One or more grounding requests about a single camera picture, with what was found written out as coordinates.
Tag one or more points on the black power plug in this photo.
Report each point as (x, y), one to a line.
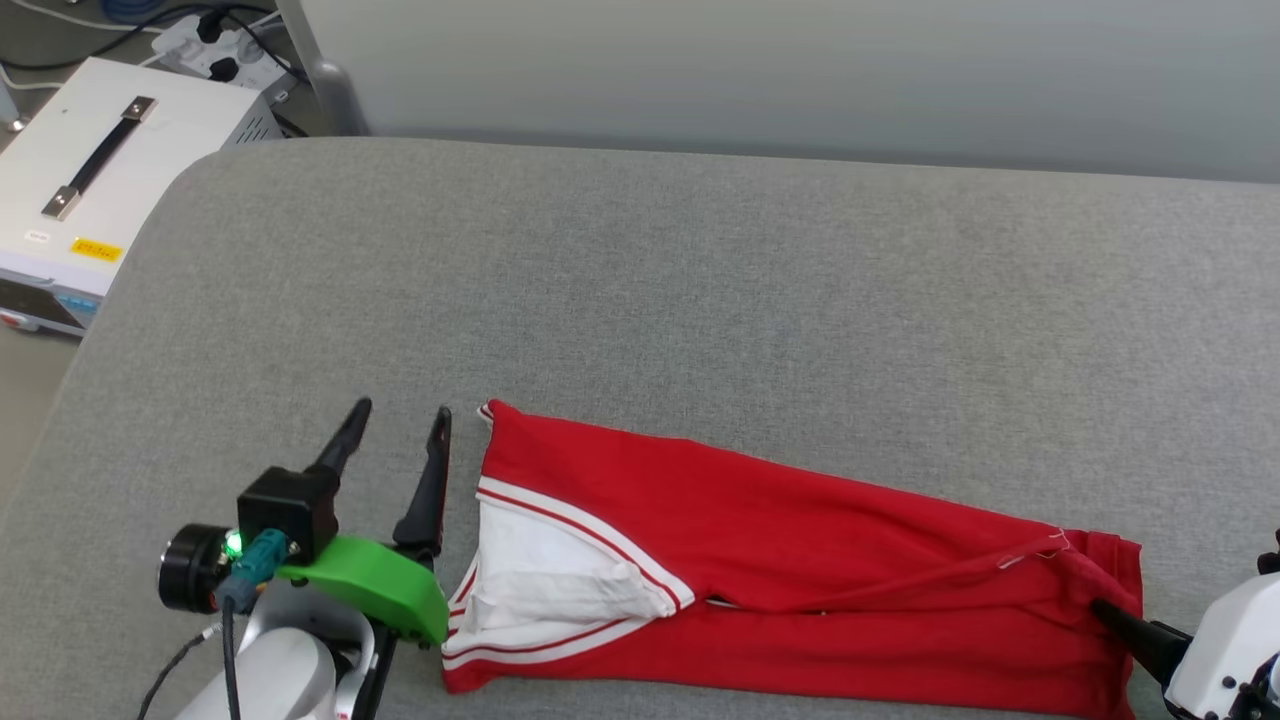
(210, 26)
(223, 69)

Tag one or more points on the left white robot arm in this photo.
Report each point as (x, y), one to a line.
(290, 670)

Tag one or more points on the red and white shirt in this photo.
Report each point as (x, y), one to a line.
(800, 560)

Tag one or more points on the white power strip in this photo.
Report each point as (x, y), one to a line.
(250, 55)

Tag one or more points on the grey fabric sofa cushion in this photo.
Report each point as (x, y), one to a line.
(700, 280)

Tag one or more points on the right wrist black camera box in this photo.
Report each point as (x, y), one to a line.
(1273, 560)

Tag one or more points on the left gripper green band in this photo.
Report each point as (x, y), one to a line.
(380, 585)

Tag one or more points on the white power supply box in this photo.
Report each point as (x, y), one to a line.
(60, 230)

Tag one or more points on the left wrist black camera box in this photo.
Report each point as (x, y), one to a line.
(285, 505)

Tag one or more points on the white partition panel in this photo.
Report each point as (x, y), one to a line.
(800, 70)

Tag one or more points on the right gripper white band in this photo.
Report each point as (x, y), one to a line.
(1230, 650)

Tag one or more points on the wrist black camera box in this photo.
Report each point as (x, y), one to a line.
(285, 505)
(1273, 560)

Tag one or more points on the grey metal partition post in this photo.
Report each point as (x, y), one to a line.
(335, 100)

